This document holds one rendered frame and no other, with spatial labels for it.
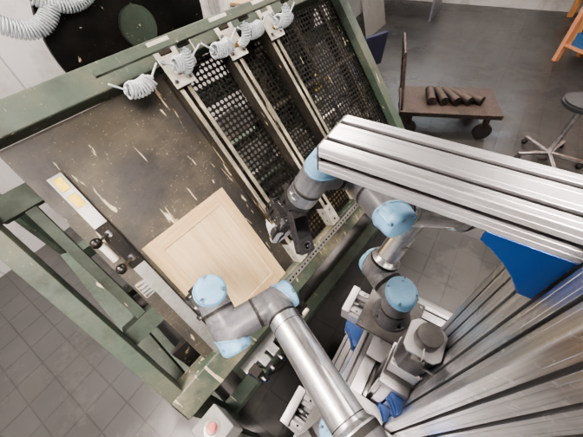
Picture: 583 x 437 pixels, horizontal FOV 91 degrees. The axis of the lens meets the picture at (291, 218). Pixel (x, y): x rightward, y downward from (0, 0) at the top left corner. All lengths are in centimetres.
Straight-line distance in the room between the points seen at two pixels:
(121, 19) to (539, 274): 176
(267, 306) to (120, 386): 208
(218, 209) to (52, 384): 205
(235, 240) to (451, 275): 196
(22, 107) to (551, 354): 137
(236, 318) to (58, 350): 249
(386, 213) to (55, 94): 113
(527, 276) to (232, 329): 55
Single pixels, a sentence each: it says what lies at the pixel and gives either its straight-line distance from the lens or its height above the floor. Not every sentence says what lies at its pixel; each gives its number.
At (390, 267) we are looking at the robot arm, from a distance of 117.
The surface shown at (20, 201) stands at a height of 161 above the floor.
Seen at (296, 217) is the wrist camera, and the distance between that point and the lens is 71.
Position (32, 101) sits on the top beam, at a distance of 130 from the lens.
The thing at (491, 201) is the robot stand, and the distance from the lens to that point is 37.
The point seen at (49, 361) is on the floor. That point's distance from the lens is 311.
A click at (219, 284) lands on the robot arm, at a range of 70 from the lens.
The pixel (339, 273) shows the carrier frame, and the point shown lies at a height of 18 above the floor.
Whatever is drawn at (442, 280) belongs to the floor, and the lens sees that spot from 277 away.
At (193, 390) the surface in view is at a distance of 150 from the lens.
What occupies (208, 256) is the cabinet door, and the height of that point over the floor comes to 117.
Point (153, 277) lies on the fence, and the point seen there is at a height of 126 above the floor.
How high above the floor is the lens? 227
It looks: 50 degrees down
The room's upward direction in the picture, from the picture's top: 7 degrees counter-clockwise
